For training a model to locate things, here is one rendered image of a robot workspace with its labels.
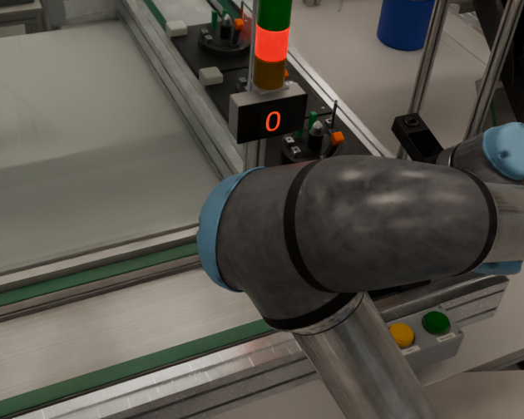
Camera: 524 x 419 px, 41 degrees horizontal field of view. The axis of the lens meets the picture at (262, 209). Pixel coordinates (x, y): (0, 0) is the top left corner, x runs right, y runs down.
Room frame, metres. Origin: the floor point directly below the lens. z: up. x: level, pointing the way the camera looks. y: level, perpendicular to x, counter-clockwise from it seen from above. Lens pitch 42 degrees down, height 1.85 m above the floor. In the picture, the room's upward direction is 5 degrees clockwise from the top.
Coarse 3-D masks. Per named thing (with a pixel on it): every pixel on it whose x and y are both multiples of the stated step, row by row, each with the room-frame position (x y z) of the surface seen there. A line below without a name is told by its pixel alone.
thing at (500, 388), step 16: (432, 384) 0.70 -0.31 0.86; (448, 384) 0.70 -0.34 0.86; (464, 384) 0.71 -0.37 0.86; (480, 384) 0.71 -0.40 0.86; (496, 384) 0.71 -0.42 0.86; (512, 384) 0.72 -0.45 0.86; (432, 400) 0.67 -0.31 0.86; (448, 400) 0.67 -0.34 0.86; (464, 400) 0.68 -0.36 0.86; (480, 400) 0.68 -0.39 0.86; (496, 400) 0.68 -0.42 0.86; (512, 400) 0.68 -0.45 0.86; (448, 416) 0.64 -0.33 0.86; (464, 416) 0.64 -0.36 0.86; (480, 416) 0.65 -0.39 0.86; (496, 416) 0.65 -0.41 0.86; (512, 416) 0.65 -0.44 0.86
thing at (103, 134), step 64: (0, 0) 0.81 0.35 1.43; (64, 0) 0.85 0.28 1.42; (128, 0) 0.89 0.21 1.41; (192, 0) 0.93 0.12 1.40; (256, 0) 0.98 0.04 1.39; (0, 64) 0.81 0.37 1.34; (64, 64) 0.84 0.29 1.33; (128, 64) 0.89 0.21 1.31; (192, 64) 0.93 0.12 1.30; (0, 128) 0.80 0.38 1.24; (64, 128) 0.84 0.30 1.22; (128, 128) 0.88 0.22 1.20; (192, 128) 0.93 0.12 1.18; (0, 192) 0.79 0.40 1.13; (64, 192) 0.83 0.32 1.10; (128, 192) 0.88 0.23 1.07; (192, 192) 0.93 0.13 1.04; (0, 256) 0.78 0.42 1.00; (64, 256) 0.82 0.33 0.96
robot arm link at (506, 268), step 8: (488, 264) 0.63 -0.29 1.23; (496, 264) 0.62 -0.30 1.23; (504, 264) 0.62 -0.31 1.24; (512, 264) 0.62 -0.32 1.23; (520, 264) 0.63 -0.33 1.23; (480, 272) 0.65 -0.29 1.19; (488, 272) 0.64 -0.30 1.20; (496, 272) 0.64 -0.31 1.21; (504, 272) 0.63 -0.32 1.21; (512, 272) 0.63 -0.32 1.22
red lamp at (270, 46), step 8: (256, 24) 0.96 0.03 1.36; (256, 32) 0.95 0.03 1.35; (264, 32) 0.94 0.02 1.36; (272, 32) 0.94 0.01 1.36; (280, 32) 0.94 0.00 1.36; (288, 32) 0.95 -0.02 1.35; (256, 40) 0.95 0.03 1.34; (264, 40) 0.94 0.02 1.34; (272, 40) 0.94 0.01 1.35; (280, 40) 0.94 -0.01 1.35; (288, 40) 0.96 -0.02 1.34; (256, 48) 0.95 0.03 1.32; (264, 48) 0.94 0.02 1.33; (272, 48) 0.94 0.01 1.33; (280, 48) 0.94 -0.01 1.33; (264, 56) 0.94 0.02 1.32; (272, 56) 0.94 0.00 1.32; (280, 56) 0.94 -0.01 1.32
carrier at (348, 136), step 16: (304, 128) 1.23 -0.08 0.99; (320, 128) 1.16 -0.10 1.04; (336, 128) 1.27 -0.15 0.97; (272, 144) 1.19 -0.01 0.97; (288, 144) 1.15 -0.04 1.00; (304, 144) 1.17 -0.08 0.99; (320, 144) 1.16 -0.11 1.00; (352, 144) 1.22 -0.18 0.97; (272, 160) 1.13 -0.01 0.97; (288, 160) 1.12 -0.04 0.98; (304, 160) 1.12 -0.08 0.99
